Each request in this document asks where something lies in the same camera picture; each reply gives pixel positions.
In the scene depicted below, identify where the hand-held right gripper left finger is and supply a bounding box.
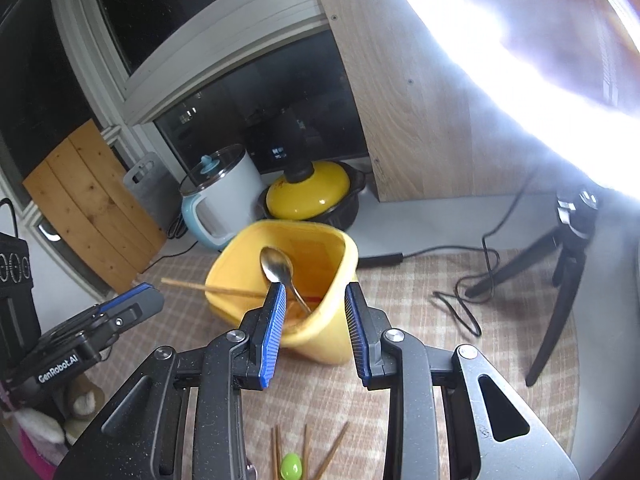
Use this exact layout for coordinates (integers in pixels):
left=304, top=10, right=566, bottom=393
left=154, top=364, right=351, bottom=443
left=54, top=284, right=288, bottom=480

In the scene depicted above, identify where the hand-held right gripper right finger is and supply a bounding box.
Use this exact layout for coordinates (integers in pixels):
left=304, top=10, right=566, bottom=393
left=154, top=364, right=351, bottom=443
left=344, top=282, right=581, bottom=480

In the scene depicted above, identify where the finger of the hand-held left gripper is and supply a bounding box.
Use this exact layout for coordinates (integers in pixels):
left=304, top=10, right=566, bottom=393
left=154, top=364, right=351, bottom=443
left=95, top=282, right=166, bottom=333

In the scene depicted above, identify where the yellow plastic container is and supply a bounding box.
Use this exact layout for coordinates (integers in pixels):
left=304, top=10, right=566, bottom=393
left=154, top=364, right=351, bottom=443
left=206, top=220, right=360, bottom=365

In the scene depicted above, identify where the metal spoon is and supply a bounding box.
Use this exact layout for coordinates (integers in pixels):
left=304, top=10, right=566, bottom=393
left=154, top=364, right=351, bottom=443
left=260, top=246, right=312, bottom=315

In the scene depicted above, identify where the green plastic spoon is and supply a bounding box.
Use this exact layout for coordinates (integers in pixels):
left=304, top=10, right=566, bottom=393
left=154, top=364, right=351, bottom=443
left=280, top=452, right=303, bottom=480

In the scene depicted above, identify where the beige slipper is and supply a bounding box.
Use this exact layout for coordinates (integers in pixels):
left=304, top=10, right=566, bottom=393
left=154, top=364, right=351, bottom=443
left=62, top=374, right=107, bottom=443

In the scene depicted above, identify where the pink white fluffy cloth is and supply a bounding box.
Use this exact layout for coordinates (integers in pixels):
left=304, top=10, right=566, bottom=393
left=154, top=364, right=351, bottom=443
left=12, top=406, right=68, bottom=478

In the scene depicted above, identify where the orange pine board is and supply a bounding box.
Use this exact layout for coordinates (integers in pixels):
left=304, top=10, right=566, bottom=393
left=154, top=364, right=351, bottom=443
left=22, top=119, right=168, bottom=295

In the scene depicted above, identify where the grey cutting board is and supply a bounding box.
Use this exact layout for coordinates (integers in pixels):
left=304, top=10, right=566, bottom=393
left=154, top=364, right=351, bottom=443
left=123, top=156, right=187, bottom=233

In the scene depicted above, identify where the checkered tablecloth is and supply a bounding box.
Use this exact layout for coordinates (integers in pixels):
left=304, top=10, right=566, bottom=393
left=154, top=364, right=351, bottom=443
left=87, top=247, right=581, bottom=480

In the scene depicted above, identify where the blue white electric kettle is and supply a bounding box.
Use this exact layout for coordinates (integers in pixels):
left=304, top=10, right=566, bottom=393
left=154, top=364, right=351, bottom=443
left=180, top=143, right=263, bottom=251

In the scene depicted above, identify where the black pot yellow lid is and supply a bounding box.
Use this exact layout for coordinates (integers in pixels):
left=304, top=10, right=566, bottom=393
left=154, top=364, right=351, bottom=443
left=257, top=160, right=367, bottom=233

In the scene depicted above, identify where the light wooden board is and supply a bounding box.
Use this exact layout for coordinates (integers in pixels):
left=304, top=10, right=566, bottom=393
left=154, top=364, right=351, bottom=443
left=310, top=0, right=640, bottom=203

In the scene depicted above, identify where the black tripod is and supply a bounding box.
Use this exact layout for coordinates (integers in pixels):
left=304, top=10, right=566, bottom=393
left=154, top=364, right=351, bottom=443
left=465, top=185, right=601, bottom=388

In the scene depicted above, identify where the black kettle cable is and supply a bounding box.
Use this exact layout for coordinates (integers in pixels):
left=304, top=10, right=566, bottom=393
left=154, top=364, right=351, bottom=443
left=135, top=240, right=201, bottom=273

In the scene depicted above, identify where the black ring light cable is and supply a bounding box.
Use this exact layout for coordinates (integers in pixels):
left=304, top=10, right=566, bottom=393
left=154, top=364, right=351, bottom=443
left=360, top=175, right=541, bottom=338

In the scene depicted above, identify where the white window frame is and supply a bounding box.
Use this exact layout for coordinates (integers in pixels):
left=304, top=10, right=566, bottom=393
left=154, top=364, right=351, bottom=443
left=47, top=0, right=331, bottom=126

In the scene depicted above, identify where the white ring light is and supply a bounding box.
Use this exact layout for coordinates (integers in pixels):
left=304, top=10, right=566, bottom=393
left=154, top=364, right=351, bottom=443
left=380, top=0, right=640, bottom=201

